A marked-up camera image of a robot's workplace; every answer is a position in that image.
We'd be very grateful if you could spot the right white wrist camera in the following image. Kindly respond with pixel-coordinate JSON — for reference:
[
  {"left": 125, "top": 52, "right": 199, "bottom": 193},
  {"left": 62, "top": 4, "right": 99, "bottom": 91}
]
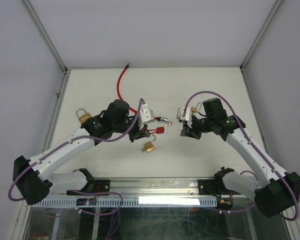
[{"left": 176, "top": 107, "right": 192, "bottom": 124}]

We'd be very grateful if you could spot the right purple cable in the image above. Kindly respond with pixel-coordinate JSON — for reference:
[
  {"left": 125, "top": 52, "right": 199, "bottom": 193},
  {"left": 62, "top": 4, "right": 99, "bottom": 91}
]
[{"left": 181, "top": 91, "right": 300, "bottom": 222}]

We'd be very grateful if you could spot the white slotted cable duct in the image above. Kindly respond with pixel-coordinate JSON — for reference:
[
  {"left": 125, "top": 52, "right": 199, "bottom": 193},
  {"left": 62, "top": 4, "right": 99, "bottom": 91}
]
[{"left": 34, "top": 196, "right": 217, "bottom": 208}]

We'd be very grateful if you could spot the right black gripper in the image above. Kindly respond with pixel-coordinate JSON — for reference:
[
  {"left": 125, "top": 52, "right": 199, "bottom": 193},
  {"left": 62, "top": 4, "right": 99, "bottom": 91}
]
[{"left": 180, "top": 115, "right": 214, "bottom": 140}]

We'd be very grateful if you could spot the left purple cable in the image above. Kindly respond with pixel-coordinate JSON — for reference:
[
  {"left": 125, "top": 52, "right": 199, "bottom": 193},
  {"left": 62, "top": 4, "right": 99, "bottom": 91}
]
[{"left": 7, "top": 97, "right": 145, "bottom": 202}]

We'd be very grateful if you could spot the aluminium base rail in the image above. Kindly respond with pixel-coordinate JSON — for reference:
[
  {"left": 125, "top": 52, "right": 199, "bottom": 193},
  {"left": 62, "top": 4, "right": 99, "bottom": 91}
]
[{"left": 39, "top": 176, "right": 256, "bottom": 199}]

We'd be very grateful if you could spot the purple cable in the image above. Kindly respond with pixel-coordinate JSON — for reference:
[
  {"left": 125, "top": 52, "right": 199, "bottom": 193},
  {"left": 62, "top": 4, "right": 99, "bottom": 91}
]
[
  {"left": 181, "top": 91, "right": 300, "bottom": 222},
  {"left": 7, "top": 97, "right": 145, "bottom": 202}
]

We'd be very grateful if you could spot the thick red cable lock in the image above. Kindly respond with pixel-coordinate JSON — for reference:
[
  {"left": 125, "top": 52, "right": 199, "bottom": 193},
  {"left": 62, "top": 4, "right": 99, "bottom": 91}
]
[{"left": 116, "top": 63, "right": 173, "bottom": 127}]

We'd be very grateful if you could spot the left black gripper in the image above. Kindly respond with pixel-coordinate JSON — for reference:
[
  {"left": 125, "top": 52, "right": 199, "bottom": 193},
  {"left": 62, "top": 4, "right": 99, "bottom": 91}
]
[{"left": 113, "top": 114, "right": 150, "bottom": 143}]

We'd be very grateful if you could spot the closed brass padlock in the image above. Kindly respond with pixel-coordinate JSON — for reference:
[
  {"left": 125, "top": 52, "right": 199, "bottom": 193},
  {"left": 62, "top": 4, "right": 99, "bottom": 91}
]
[{"left": 75, "top": 108, "right": 92, "bottom": 124}]

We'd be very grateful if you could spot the open brass padlock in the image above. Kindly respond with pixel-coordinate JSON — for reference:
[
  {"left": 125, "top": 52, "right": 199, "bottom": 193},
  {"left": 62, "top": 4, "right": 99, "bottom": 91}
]
[{"left": 141, "top": 134, "right": 157, "bottom": 153}]

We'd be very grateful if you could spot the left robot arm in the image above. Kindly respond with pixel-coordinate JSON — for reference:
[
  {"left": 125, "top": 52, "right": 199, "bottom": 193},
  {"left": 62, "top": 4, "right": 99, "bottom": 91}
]
[{"left": 8, "top": 99, "right": 155, "bottom": 205}]

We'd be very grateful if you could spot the red thin-cable padlock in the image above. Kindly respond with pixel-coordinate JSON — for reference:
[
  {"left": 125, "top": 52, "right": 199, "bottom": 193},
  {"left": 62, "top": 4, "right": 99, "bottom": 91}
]
[{"left": 147, "top": 126, "right": 165, "bottom": 135}]

